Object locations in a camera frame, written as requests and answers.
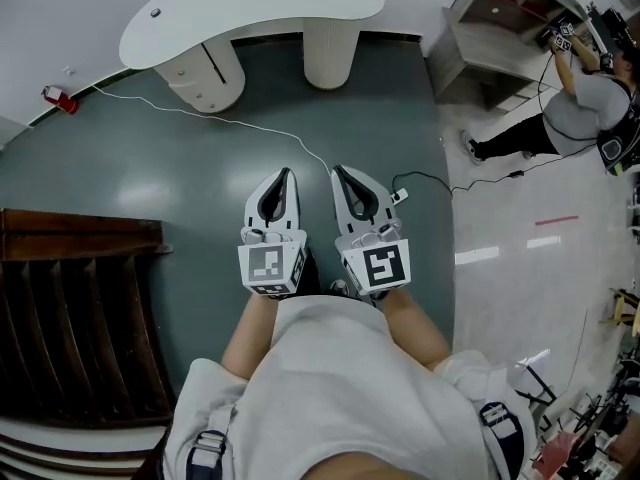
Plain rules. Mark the person's right forearm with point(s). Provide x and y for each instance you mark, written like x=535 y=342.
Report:
x=412 y=328

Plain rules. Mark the person's left forearm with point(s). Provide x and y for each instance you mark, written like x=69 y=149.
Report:
x=250 y=338

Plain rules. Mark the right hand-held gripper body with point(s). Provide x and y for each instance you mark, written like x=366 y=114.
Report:
x=382 y=265

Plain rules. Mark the yellow wooden chair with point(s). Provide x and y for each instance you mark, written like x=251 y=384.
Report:
x=625 y=310

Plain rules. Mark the person's grey sneaker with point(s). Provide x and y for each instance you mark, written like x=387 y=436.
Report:
x=340 y=287

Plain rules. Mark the person's white t-shirt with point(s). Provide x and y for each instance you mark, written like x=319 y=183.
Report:
x=340 y=378

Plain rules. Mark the red fire extinguisher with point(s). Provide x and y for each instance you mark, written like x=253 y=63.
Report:
x=62 y=102

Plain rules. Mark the black equipment rack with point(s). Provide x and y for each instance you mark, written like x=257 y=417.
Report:
x=612 y=23

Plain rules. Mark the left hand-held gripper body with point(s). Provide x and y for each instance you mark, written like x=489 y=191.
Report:
x=262 y=263

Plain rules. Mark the white curved desk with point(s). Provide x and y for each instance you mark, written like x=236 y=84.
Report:
x=250 y=13

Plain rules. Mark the small round grey object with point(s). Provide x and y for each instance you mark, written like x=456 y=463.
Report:
x=156 y=12

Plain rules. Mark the grey wooden shelf unit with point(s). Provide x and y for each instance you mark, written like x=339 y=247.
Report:
x=480 y=43

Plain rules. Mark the red floor tape strip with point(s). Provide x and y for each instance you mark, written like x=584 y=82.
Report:
x=556 y=220

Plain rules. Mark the dark brown wooden furniture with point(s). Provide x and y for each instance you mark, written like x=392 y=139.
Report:
x=75 y=308

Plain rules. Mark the person's black trousers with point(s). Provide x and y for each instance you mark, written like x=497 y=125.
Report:
x=310 y=278

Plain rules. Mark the pink bag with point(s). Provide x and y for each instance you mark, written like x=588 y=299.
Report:
x=552 y=455

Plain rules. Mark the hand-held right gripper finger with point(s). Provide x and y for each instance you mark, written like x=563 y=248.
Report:
x=385 y=208
x=340 y=208

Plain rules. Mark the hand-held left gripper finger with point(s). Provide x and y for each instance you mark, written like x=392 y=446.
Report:
x=292 y=213
x=251 y=207

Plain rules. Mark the white wall socket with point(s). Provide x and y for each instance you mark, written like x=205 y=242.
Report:
x=68 y=71

